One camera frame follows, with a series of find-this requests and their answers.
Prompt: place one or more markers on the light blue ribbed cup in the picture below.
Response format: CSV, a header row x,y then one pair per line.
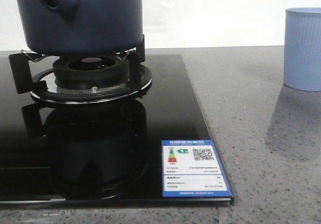
x,y
302,49

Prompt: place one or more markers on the black pot support grate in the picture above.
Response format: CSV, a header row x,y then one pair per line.
x,y
42,86

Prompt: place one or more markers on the dark blue cooking pot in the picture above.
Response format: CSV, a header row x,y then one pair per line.
x,y
81,27

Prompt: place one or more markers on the blue energy label sticker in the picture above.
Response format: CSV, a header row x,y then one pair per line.
x,y
192,168

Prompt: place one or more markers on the black gas burner head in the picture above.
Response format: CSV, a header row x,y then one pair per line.
x,y
85,73

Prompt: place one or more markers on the black glass gas stove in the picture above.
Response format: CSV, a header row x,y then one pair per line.
x,y
97,155

